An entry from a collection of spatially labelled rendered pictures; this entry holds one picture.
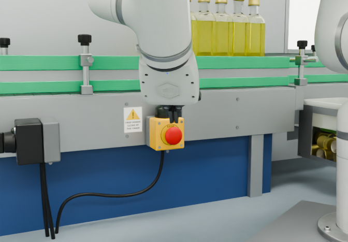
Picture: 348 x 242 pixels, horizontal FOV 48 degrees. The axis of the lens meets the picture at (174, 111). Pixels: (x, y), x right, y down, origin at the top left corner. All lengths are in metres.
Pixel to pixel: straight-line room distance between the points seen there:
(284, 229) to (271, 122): 0.36
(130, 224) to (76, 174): 0.17
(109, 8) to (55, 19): 0.61
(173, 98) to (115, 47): 0.56
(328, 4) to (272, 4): 0.66
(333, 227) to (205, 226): 0.27
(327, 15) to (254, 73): 0.34
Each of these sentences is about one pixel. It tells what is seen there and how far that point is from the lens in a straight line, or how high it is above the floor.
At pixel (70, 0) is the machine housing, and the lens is 1.19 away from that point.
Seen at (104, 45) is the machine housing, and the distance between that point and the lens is 1.20.
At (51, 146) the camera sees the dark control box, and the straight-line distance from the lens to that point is 0.80.
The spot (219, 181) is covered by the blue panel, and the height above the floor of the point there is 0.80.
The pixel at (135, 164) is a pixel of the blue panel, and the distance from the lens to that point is 0.96.
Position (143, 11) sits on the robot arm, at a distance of 0.54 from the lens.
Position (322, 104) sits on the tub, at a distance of 1.14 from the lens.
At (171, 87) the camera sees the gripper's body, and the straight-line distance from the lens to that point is 0.66.
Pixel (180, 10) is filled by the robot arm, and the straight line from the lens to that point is 0.55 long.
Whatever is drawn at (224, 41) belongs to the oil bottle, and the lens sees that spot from 1.15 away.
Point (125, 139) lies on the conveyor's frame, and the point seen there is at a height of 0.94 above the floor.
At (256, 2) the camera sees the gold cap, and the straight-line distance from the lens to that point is 1.24.
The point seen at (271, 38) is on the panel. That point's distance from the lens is 1.43.
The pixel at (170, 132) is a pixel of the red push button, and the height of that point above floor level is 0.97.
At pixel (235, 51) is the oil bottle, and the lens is 1.17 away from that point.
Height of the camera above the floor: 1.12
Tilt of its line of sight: 7 degrees down
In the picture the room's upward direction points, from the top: straight up
